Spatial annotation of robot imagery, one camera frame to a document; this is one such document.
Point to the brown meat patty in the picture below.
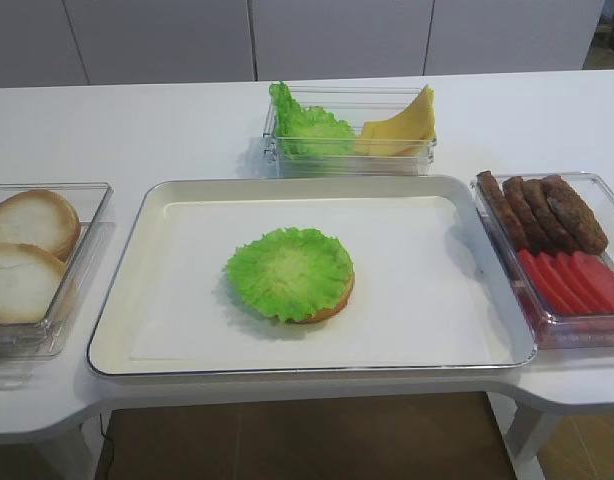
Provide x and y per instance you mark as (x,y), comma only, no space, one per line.
(503,211)
(556,232)
(574,214)
(537,238)

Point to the bottom bun on tray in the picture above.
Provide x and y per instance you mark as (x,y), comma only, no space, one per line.
(322,290)

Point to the leftmost red tomato slice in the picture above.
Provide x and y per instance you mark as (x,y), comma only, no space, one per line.
(539,282)

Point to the remaining green lettuce leaves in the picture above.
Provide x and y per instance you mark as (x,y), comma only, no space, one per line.
(308,131)

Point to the bun half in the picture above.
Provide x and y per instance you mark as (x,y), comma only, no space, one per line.
(41,218)
(29,280)

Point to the white metal baking tray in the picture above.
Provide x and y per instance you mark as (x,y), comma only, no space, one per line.
(430,292)

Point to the upright yellow cheese slice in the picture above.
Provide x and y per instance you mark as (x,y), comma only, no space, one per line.
(415,123)

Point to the rightmost brown meat patty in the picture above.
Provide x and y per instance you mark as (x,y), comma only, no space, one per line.
(574,214)

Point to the front bun half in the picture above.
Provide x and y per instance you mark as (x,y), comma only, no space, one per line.
(29,280)

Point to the rightmost red tomato slice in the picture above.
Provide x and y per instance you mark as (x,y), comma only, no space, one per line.
(596,275)

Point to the red tomato slice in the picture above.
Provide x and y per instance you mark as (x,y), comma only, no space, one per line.
(547,261)
(596,275)
(539,282)
(579,280)

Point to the clear lettuce cheese container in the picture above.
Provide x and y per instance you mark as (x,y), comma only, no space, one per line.
(355,105)

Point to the green lettuce leaf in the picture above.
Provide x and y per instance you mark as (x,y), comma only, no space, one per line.
(262,272)

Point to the clear left bun container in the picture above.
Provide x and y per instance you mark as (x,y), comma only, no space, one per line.
(46,337)

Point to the rear bun half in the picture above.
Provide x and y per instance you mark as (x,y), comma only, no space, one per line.
(41,218)

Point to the clear patty tomato container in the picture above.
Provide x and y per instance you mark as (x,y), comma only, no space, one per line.
(551,329)

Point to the leftmost brown meat patty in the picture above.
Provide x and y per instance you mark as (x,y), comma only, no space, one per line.
(503,211)

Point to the flat yellow cheese slices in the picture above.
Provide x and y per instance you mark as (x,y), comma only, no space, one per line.
(400,140)

